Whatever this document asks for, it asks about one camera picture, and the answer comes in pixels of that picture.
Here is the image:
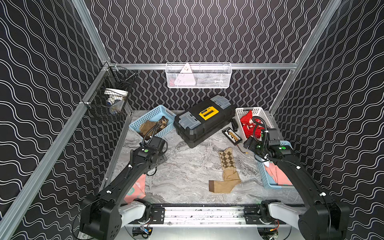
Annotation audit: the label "tan plain sock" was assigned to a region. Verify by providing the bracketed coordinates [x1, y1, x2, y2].
[209, 148, 242, 194]

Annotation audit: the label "black toolbox yellow handle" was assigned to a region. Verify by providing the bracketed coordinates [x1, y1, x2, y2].
[174, 95, 236, 149]

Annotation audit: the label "tan argyle sock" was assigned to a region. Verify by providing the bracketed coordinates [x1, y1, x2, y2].
[158, 116, 169, 130]

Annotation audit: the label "clear wall-mounted basket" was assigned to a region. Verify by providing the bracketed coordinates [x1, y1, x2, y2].
[165, 63, 233, 89]

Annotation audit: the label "red santa sock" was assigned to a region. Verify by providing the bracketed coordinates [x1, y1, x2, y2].
[241, 111, 264, 139]

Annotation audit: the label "pink sock left edge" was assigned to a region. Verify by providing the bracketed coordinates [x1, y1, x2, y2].
[124, 174, 147, 204]

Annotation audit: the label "white perforated plastic basket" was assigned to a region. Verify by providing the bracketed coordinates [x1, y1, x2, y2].
[235, 107, 274, 141]

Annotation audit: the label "pink dotted sock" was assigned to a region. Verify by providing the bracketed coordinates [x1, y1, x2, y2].
[264, 161, 293, 186]

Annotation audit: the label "left light blue basket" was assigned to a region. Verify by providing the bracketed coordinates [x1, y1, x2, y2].
[129, 105, 176, 139]

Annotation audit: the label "black stapler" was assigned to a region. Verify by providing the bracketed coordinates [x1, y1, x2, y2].
[231, 119, 239, 132]

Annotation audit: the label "right light blue basket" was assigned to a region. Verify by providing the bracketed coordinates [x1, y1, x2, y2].
[255, 154, 295, 190]

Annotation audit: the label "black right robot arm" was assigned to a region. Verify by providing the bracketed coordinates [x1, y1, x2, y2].
[244, 129, 350, 240]

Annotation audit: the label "black wire wall basket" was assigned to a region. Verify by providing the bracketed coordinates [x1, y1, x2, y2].
[87, 67, 139, 122]

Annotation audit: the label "black board yellow connectors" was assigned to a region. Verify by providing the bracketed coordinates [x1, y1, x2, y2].
[222, 127, 243, 146]

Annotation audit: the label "brown sock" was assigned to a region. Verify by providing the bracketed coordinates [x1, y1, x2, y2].
[139, 121, 157, 139]

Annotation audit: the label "light blue basket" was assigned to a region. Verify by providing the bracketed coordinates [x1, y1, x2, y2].
[255, 154, 295, 190]
[129, 105, 176, 139]

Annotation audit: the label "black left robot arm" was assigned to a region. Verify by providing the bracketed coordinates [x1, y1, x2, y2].
[80, 137, 168, 240]

